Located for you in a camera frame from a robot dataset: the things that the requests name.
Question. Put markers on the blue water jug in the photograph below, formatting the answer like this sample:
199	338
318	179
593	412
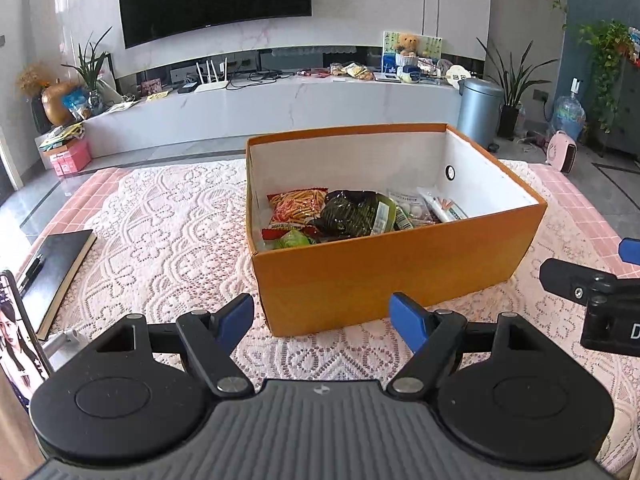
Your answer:
568	114

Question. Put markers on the potted long-leaf plant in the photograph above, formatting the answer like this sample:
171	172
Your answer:
514	79

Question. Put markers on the clear quail egg pack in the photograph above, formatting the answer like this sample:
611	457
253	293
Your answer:
415	208

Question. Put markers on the orange cardboard box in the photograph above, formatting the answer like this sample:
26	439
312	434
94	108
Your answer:
347	280

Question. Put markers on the black notebook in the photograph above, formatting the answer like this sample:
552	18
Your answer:
59	258

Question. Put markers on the green bean snack pack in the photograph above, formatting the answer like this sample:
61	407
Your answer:
293	239

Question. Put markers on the black yellow snack bag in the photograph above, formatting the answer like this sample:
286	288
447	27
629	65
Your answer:
350	214

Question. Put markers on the pink storage box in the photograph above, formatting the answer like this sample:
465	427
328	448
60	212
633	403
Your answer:
70	158

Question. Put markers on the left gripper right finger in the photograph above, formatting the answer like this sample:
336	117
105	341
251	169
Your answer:
434	338

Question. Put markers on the teddy bear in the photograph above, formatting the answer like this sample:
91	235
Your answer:
407	45

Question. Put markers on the orange gourd vase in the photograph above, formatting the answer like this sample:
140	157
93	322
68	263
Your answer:
52	102

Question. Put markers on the smartphone on stand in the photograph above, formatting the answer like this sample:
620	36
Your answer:
23	360

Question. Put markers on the green sausage snack pack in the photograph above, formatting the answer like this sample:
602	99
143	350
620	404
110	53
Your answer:
402	221

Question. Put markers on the climbing green plant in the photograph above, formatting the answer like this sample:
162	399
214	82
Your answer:
611	46

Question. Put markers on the pink lace tablecloth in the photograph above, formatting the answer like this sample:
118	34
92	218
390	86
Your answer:
172	239

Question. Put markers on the red noodle snack bag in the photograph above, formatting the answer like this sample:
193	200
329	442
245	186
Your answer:
276	230

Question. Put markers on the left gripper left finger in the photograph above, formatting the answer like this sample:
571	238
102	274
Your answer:
209	339

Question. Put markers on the Mimi shrimp stick bag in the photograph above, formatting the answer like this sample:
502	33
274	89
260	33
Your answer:
297	208

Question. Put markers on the white wifi router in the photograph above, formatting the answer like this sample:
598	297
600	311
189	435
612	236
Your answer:
212	78

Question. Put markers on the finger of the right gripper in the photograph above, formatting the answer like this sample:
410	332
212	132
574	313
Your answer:
566	280
629	250

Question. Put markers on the white gluten stick pack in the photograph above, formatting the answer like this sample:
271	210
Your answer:
444	209

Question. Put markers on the grey metal trash bin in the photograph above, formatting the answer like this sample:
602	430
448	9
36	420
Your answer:
480	110

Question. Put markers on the pink small heater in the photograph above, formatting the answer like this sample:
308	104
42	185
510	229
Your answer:
561	152

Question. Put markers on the left potted plant vase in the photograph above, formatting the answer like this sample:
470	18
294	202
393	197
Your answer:
89	66

